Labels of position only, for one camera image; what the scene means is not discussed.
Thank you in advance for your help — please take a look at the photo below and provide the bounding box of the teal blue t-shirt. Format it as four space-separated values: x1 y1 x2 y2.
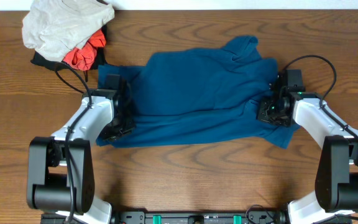
98 35 298 148

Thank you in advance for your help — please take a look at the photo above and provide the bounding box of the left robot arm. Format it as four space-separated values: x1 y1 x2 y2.
26 75 135 223

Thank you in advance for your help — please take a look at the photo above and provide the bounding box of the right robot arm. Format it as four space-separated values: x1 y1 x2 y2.
257 70 358 223

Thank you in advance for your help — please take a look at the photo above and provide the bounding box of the red-orange garment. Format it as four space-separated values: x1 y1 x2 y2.
62 28 107 72

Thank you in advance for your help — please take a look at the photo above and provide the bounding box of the black garment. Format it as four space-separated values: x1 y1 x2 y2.
30 24 108 83

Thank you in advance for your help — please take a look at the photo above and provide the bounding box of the beige crumpled garment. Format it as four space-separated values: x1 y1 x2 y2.
22 0 114 62

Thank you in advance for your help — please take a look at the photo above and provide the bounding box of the black mounting rail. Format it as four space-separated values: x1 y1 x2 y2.
40 210 352 224

